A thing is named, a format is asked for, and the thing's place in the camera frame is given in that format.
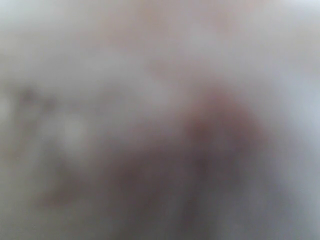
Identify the beige teddy bear striped sweater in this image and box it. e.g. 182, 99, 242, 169
0, 0, 320, 240

